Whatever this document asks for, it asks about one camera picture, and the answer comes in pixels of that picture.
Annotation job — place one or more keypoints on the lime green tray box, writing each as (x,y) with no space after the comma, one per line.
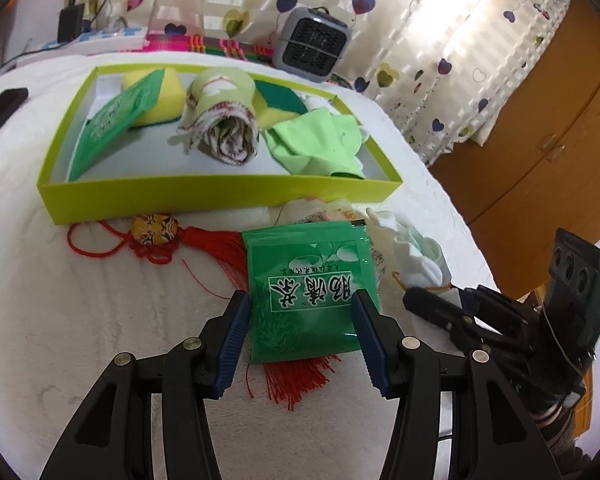
(146,171)

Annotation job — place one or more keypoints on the clear plastic snack bag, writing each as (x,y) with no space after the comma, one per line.
(309,210)

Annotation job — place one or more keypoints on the white green baby socks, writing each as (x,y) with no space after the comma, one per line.
(420,261)

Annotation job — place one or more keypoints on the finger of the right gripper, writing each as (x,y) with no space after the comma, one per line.
(435,309)
(472,300)

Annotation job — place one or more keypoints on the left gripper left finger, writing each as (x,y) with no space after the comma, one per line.
(109,436)

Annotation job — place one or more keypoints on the grey small heater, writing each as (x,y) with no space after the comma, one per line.
(311,44)

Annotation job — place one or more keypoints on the white towel mat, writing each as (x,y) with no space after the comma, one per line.
(64,317)

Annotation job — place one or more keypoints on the person right hand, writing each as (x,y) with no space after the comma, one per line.
(557,415)

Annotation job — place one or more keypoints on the black charger adapter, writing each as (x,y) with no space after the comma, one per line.
(70,23)

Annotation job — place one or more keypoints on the yellow green scouring sponge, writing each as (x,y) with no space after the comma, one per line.
(273,103)

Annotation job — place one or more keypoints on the green tea packet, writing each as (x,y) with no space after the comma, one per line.
(113,119)
(302,278)

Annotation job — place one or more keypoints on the wooden cabinet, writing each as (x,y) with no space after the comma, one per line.
(540,169)

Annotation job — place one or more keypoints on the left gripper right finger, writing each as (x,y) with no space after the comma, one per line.
(493,435)

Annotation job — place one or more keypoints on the heart pattern curtain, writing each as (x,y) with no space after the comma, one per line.
(442,70)

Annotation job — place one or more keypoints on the green towel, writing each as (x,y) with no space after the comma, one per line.
(219,116)

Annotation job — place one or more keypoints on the white blue power strip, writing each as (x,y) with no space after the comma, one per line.
(125,39)

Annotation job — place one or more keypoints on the pink plaid cloth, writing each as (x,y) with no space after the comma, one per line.
(225,48)

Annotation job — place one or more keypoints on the light green cloth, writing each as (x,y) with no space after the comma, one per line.
(317,143)

